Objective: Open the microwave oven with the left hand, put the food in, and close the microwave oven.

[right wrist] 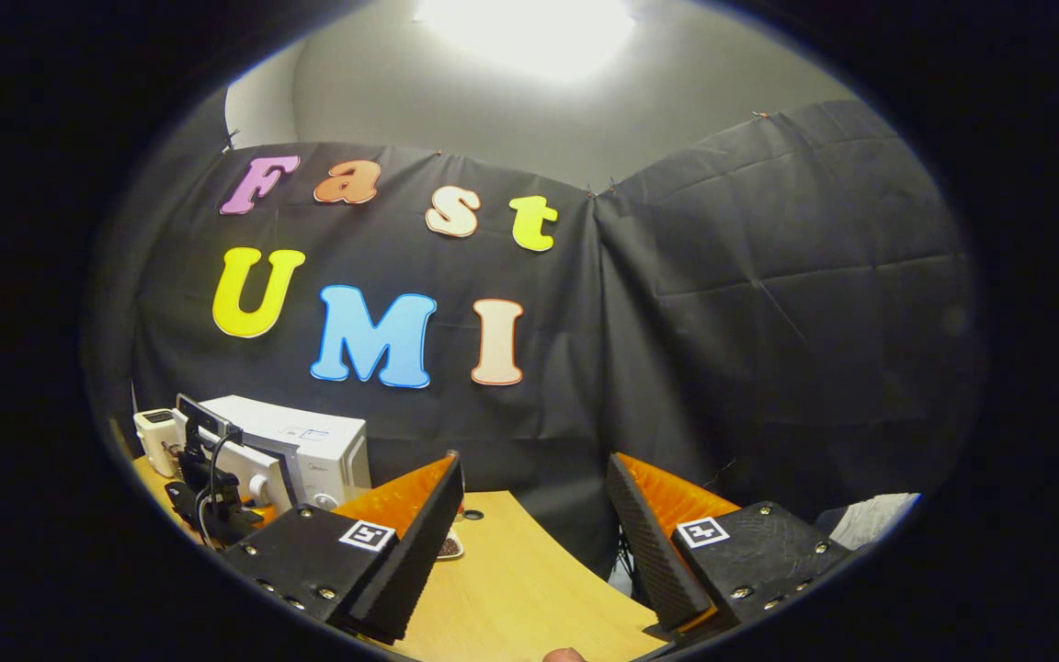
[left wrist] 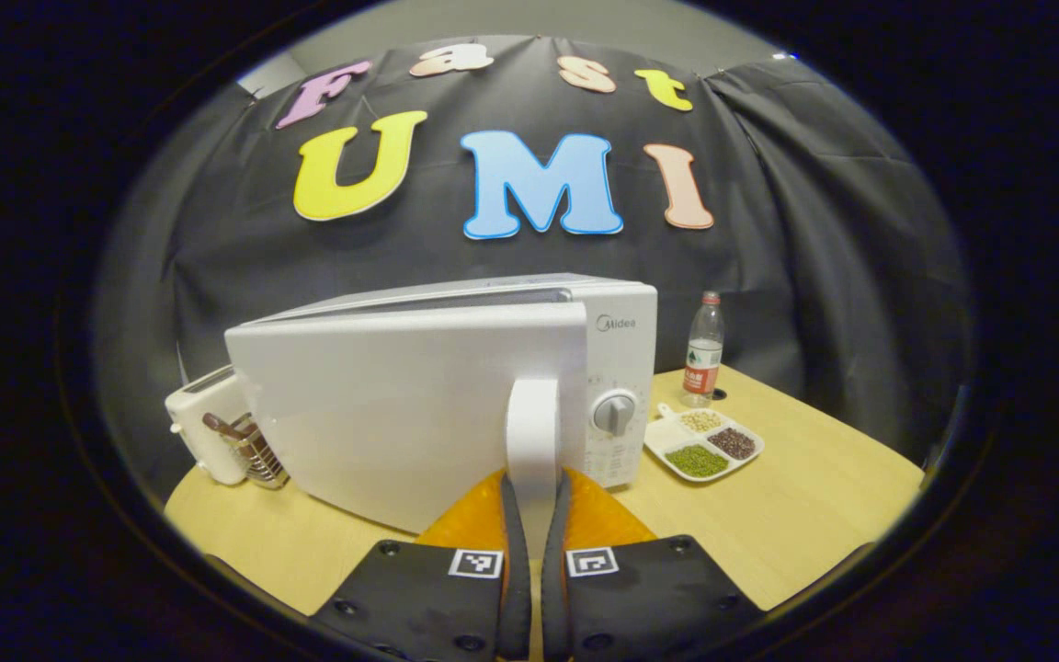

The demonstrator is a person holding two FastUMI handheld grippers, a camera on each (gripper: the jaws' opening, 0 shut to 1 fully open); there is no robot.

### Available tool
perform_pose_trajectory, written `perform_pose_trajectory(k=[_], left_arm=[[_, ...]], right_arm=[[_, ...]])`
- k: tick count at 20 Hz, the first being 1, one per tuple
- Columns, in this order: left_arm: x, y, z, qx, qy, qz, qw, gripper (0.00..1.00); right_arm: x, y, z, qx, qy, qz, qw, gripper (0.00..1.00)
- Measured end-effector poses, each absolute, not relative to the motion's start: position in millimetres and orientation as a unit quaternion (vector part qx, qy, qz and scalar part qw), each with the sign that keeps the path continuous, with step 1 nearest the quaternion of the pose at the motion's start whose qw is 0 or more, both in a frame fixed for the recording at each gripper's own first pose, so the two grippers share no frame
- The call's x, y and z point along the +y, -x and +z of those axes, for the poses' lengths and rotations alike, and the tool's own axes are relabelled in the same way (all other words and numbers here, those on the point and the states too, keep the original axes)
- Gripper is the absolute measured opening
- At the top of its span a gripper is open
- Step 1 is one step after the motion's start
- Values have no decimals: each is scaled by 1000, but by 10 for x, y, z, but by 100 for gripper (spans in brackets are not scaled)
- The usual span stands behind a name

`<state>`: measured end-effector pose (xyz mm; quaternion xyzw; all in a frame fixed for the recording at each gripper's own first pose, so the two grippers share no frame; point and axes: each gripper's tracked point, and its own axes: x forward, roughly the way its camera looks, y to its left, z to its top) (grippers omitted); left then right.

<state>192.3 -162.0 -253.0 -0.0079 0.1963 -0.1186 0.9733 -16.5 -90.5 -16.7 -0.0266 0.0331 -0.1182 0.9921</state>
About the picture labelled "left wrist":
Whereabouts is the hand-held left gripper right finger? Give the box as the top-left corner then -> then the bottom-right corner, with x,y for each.
541,467 -> 765,662

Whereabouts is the metal wire basket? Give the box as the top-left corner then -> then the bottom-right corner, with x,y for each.
217,418 -> 290,490

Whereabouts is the white microwave oven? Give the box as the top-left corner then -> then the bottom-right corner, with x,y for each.
224,273 -> 658,534

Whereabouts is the clear plastic water bottle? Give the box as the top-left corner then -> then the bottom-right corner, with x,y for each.
682,291 -> 725,408

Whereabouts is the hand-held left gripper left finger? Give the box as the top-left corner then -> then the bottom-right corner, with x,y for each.
309,469 -> 531,662

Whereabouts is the white toaster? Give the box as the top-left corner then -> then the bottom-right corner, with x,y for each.
165,365 -> 255,486

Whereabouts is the brown utensil handle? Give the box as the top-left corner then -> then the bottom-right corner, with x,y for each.
202,412 -> 259,444

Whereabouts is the white divided dish of beans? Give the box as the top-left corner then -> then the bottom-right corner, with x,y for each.
644,403 -> 765,484

